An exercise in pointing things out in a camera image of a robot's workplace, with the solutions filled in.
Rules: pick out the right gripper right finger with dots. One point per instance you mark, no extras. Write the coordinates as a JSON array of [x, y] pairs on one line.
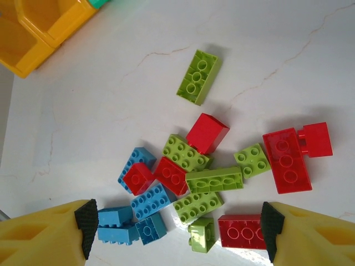
[[313, 241]]

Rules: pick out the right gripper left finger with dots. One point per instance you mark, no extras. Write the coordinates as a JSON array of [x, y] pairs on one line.
[[41, 238]]

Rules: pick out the red two-by-four brick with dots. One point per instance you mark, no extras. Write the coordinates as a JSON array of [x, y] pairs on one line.
[[287, 160], [238, 232]]

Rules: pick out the blue lego brick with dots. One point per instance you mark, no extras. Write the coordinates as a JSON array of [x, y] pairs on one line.
[[117, 235], [115, 216]]

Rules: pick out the lime green two-by-two brick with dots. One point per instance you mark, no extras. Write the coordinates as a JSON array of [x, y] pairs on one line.
[[252, 160], [202, 235]]

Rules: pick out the red lego brick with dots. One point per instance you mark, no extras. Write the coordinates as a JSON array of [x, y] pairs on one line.
[[317, 140], [206, 133], [170, 174]]

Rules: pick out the blue two-by-two brick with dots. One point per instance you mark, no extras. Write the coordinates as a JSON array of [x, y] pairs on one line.
[[151, 230]]

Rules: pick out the red two-by-two brick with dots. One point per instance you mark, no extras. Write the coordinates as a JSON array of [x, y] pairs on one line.
[[137, 178]]

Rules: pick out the blue two-by-four brick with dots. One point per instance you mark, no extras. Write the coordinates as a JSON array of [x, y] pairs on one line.
[[138, 156], [151, 200]]

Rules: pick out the lime green two-by-four brick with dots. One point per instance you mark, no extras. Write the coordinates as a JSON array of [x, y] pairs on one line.
[[198, 206], [183, 152], [213, 180], [199, 77]]

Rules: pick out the yellow plastic bin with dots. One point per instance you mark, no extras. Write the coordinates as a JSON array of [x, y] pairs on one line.
[[27, 62], [69, 22]]

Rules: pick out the green plastic bin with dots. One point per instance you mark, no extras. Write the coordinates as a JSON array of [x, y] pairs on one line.
[[97, 2]]

